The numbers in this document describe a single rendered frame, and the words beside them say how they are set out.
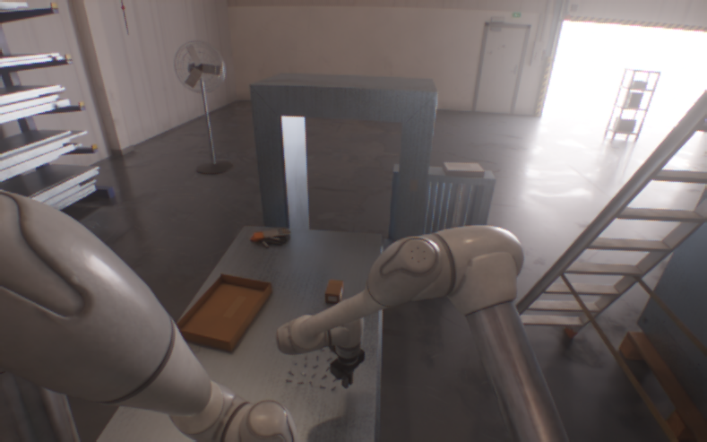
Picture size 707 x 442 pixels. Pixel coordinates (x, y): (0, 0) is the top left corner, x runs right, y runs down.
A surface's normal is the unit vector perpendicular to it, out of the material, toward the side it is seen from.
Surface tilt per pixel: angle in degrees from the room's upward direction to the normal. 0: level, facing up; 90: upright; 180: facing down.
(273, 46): 90
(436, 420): 0
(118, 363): 96
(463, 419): 0
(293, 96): 90
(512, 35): 90
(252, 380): 0
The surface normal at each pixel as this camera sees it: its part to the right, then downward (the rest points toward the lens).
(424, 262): 0.00, -0.47
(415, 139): -0.14, 0.47
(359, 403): 0.02, -0.88
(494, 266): 0.21, -0.34
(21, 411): 0.81, 0.26
